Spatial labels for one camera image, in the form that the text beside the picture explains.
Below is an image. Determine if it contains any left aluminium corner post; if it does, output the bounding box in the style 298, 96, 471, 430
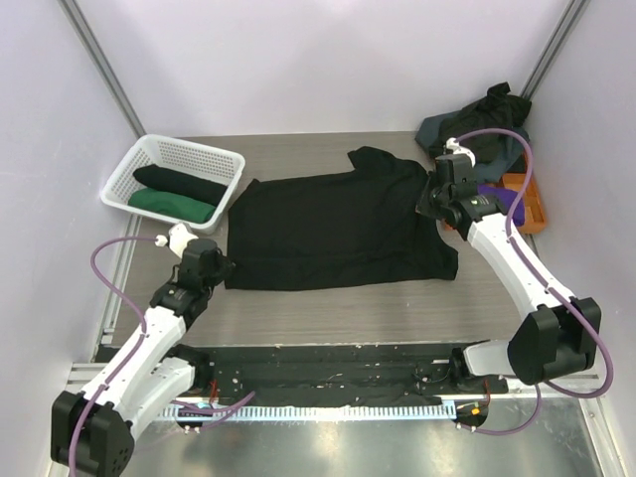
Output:
58, 0, 146, 137

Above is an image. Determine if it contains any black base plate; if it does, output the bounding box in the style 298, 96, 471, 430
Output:
177, 343, 509, 408

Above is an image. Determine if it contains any grey blue shirt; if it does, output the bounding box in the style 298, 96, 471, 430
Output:
415, 111, 526, 184

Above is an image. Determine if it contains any dark green crumpled shirt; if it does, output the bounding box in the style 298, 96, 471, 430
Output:
428, 82, 532, 164

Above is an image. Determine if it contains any rolled black t shirt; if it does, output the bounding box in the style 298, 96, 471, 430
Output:
133, 164, 227, 206

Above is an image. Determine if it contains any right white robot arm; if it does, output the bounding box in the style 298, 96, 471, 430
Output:
416, 154, 601, 393

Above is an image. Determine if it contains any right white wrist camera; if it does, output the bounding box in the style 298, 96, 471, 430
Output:
444, 137, 476, 165

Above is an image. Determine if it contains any black t shirt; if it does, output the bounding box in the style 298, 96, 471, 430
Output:
225, 146, 458, 291
133, 164, 227, 206

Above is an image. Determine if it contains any white plastic basket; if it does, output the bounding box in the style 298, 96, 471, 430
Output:
100, 134, 245, 235

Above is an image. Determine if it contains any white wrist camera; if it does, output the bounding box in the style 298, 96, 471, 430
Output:
154, 223, 199, 258
444, 137, 476, 165

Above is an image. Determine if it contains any purple folded cloth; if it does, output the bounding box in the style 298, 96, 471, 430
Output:
478, 184, 526, 227

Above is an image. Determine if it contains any rolled green t shirt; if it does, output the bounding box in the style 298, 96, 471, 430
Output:
127, 188, 216, 224

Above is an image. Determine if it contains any orange compartment tray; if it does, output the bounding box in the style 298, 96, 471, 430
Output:
478, 153, 548, 235

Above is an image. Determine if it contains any white slotted cable duct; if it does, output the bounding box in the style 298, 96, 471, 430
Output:
157, 400, 457, 423

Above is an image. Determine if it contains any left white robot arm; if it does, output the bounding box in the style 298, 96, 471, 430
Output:
51, 235, 233, 476

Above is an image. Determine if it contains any aluminium corner post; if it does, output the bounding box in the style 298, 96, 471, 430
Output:
58, 0, 146, 137
521, 0, 591, 100

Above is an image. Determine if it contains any right aluminium corner post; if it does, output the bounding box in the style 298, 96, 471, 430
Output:
521, 0, 591, 100

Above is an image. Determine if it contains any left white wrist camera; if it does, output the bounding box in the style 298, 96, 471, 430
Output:
154, 223, 199, 258

